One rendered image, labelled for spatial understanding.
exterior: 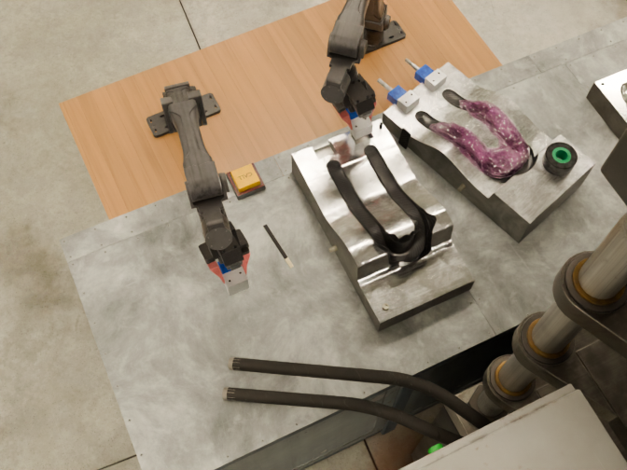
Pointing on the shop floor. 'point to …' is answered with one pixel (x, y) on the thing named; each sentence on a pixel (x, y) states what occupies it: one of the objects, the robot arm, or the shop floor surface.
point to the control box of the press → (533, 440)
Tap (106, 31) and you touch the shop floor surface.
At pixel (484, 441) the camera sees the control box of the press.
